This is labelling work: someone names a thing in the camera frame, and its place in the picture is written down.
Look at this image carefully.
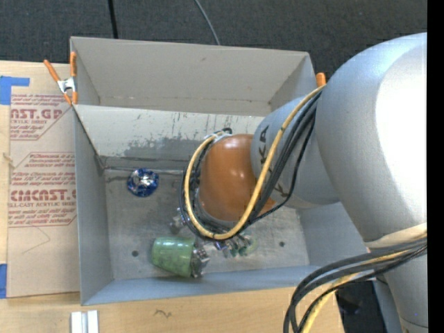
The green cup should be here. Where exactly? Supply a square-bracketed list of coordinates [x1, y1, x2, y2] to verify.
[150, 237, 196, 279]

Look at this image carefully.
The brown cardboard board red print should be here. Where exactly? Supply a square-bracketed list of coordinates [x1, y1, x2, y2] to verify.
[0, 60, 81, 300]

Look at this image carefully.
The blue shiny crumpled wrapper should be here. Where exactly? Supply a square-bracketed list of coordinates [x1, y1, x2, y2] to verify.
[126, 167, 160, 198]

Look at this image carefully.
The grey metal bin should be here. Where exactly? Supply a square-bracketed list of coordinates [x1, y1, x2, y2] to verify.
[69, 35, 370, 307]

